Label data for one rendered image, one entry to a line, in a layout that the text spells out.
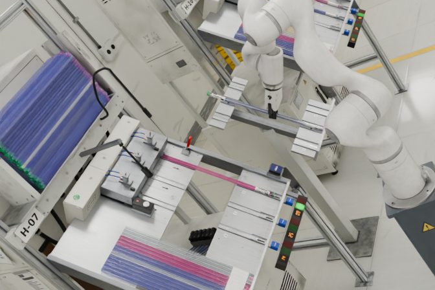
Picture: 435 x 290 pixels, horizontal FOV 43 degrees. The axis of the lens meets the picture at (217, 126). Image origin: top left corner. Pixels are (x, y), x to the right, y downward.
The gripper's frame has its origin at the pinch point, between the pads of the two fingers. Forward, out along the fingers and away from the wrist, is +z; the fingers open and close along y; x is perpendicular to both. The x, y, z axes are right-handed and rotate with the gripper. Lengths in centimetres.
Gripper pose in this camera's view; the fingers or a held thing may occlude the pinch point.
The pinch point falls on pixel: (273, 112)
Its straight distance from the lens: 231.6
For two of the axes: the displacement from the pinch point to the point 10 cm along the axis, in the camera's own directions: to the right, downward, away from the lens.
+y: 3.4, -6.7, 6.6
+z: 0.9, 7.3, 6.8
